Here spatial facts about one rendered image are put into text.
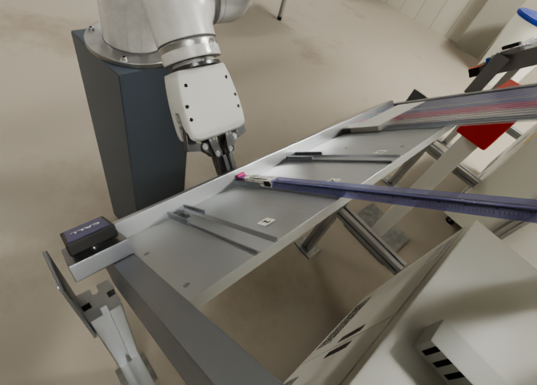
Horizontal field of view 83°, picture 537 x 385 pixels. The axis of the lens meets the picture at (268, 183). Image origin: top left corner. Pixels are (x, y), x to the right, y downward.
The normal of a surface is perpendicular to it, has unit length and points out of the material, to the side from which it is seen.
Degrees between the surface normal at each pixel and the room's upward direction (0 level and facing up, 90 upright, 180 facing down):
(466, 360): 0
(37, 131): 0
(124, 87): 90
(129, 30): 90
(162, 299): 43
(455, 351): 0
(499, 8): 90
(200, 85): 48
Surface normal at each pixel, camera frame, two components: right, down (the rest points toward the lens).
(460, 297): 0.25, -0.62
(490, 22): -0.66, 0.45
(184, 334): -0.25, -0.92
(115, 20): -0.21, 0.71
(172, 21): -0.04, 0.32
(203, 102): 0.59, 0.11
